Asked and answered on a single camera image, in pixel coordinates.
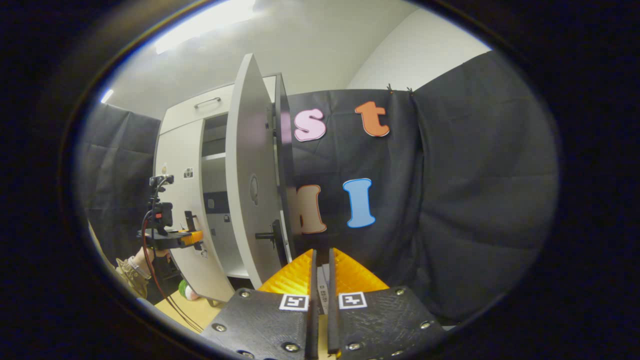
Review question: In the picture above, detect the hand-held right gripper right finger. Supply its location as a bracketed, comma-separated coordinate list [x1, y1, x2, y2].
[328, 247, 447, 360]

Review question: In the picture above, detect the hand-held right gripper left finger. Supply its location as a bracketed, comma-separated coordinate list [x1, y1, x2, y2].
[200, 248, 319, 360]

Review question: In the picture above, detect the white double-door shoe cabinet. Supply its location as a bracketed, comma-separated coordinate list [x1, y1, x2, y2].
[154, 72, 301, 303]

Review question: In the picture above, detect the white cabinet drawer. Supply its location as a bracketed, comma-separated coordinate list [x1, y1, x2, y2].
[160, 75, 278, 135]

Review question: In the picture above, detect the green and white ball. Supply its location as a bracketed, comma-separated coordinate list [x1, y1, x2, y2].
[178, 279, 201, 301]

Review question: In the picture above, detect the ceiling light panel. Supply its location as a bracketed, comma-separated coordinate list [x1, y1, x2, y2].
[152, 0, 258, 55]

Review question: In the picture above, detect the red and black cable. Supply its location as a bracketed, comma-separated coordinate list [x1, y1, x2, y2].
[141, 210, 205, 333]

